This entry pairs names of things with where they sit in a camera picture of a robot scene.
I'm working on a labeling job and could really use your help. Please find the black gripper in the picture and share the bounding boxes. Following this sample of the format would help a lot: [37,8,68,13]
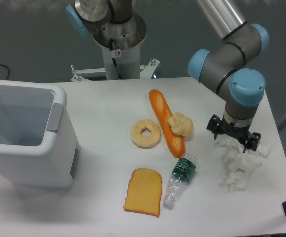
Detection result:
[206,114,261,153]

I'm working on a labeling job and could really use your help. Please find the round knotted bread roll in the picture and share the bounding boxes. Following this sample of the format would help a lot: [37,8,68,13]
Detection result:
[167,112,193,137]

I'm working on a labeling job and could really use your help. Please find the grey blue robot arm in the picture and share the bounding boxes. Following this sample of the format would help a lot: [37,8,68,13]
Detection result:
[66,0,269,151]

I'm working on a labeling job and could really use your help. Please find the toast bread slice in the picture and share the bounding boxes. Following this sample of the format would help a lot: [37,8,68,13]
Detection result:
[123,168,162,217]

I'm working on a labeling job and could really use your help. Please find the crumpled white paper tissue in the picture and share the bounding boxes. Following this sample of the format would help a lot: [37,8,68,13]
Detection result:
[216,136,271,192]

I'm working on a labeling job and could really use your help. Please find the clear plastic bottle green label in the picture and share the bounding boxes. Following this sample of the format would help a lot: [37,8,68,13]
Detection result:
[163,153,198,210]

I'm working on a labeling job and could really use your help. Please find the orange baguette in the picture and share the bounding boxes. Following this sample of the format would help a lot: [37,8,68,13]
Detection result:
[149,89,185,158]

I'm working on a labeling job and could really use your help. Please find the white grey bin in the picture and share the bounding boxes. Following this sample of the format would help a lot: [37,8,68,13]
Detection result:
[0,80,80,188]

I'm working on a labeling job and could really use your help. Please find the ring shaped donut bread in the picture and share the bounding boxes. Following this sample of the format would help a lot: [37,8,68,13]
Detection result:
[130,119,161,148]

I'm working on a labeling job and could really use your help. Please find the white metal base frame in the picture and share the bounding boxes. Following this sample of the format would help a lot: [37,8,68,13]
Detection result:
[70,59,160,82]

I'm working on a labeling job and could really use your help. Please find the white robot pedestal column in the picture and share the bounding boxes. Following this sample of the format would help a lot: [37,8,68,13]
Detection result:
[92,13,147,71]

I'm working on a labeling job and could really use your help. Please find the black cable on pedestal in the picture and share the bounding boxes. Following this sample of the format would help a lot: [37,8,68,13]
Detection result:
[109,37,123,80]

